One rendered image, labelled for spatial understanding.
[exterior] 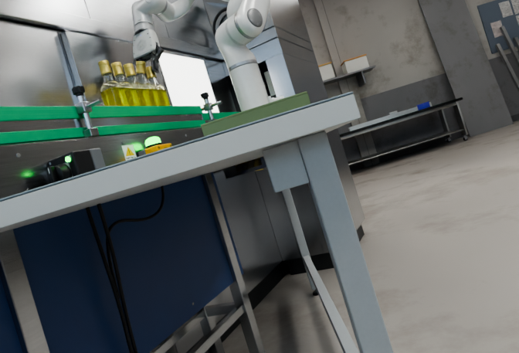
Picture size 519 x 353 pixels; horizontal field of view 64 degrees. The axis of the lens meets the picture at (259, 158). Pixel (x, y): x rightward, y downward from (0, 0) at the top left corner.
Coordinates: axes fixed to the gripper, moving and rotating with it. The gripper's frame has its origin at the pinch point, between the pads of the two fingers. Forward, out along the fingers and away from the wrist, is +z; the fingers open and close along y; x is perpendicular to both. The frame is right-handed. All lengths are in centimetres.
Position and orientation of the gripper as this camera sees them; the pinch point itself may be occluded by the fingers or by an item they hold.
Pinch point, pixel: (149, 69)
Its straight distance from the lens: 166.2
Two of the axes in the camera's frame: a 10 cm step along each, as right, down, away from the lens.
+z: 1.8, 9.5, -2.4
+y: 8.7, -2.7, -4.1
